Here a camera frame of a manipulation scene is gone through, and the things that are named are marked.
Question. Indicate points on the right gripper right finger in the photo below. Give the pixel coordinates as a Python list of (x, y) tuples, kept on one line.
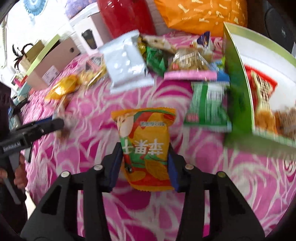
[(214, 209)]

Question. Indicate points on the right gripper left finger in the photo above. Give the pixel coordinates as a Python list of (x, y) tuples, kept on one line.
[(73, 209)]

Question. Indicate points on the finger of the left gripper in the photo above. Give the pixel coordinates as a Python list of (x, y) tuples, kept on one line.
[(37, 122), (35, 132)]

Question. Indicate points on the green striped snack packet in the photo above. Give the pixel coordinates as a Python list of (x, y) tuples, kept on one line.
[(208, 107)]

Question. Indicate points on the orange chips snack bag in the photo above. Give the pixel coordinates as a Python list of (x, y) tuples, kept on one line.
[(145, 139)]

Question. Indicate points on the person left hand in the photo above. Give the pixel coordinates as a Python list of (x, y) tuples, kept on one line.
[(20, 180)]

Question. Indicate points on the pink rose tablecloth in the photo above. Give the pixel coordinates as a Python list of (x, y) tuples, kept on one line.
[(267, 184)]

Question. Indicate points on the yellow orange pastry packet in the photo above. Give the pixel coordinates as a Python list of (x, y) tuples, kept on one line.
[(66, 85)]

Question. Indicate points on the yellow galette cookie bag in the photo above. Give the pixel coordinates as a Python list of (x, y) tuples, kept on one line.
[(94, 72)]

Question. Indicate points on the brown cardboard box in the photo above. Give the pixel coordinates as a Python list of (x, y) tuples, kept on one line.
[(52, 65)]

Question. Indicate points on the green box lid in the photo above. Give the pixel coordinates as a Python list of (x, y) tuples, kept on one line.
[(49, 47)]

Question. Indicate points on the white foil snack packet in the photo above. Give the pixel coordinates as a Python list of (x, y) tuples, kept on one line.
[(125, 65)]

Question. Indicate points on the white cup picture box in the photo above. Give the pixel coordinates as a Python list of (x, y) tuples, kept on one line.
[(91, 31)]

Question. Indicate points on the red snack packet in box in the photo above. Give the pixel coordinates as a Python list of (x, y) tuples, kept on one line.
[(262, 86)]

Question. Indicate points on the blue small snack packet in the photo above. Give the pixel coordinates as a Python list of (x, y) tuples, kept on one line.
[(219, 67)]

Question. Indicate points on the green white open box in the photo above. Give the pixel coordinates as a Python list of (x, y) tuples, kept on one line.
[(269, 131)]

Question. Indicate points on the dark green candy packet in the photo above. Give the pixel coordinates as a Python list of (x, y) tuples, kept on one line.
[(157, 60)]

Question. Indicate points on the red thermos jug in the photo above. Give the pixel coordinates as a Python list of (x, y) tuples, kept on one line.
[(122, 16)]

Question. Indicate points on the pink edged nut packet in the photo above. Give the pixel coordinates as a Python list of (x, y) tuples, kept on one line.
[(191, 64)]

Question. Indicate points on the blue white small packet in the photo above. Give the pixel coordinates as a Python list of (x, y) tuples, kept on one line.
[(204, 46)]

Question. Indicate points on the orange tote bag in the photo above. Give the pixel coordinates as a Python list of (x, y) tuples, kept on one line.
[(199, 16)]

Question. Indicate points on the black speaker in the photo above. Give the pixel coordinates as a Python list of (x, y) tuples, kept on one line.
[(266, 20)]

